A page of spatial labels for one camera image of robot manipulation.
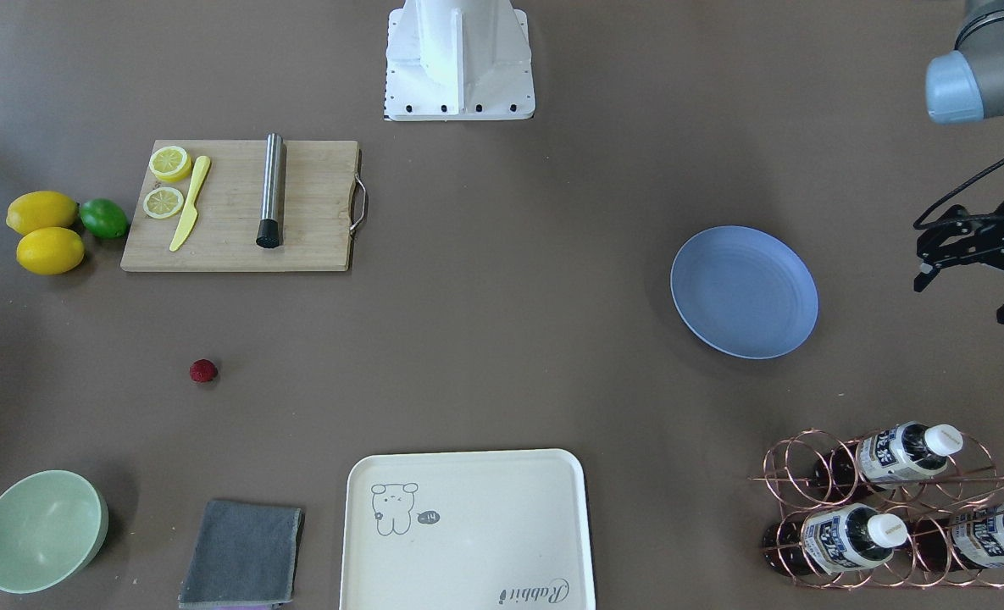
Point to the green lime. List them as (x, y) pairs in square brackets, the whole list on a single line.
[(103, 218)]

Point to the yellow plastic knife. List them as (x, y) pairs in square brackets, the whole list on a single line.
[(189, 213)]

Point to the copper wire bottle rack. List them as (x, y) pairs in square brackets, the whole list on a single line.
[(798, 473)]

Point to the cream rabbit tray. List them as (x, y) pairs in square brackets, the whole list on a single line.
[(468, 530)]

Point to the whole lemon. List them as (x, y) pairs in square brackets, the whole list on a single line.
[(50, 251), (41, 209)]

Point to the grey folded cloth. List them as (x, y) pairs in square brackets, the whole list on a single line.
[(245, 555)]

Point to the bottle white cap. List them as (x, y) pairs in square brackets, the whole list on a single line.
[(906, 453), (851, 538), (970, 541)]

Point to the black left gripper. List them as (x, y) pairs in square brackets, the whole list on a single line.
[(990, 247)]

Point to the steel muddler black tip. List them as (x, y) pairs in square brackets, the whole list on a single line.
[(269, 231)]

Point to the wooden cutting board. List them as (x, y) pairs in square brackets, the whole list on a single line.
[(318, 213)]

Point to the bottle top white cap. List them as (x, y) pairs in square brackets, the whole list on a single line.
[(906, 453)]

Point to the whole lemon lower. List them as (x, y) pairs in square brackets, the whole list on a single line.
[(50, 251)]

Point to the lemon half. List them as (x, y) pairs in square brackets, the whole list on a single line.
[(163, 202), (170, 164)]

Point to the blue plate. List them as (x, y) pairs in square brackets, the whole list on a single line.
[(744, 292)]

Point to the lemon half upper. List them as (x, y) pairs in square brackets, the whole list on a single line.
[(170, 164)]

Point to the lemon half lower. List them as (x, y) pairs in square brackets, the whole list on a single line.
[(163, 202)]

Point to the red strawberry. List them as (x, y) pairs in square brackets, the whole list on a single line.
[(203, 371)]

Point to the green bowl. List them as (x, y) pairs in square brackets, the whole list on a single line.
[(52, 524)]

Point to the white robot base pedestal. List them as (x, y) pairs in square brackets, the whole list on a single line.
[(458, 61)]

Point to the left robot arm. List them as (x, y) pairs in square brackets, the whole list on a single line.
[(964, 85)]

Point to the bottle lower white cap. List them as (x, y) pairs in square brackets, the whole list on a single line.
[(970, 541), (851, 538)]

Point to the whole lemon upper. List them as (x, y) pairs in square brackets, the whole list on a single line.
[(41, 209)]

